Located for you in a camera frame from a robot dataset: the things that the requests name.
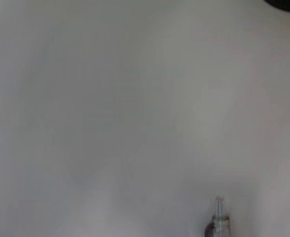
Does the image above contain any silver pen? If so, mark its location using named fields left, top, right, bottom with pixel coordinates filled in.
left=205, top=196, right=231, bottom=237

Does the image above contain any black mesh pen holder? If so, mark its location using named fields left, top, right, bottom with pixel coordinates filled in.
left=263, top=0, right=290, bottom=13

